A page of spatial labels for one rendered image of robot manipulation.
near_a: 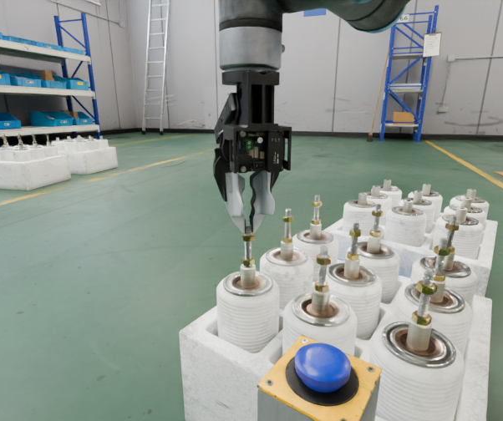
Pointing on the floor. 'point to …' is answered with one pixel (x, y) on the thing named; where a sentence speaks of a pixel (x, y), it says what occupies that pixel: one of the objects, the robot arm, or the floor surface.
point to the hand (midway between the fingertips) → (246, 222)
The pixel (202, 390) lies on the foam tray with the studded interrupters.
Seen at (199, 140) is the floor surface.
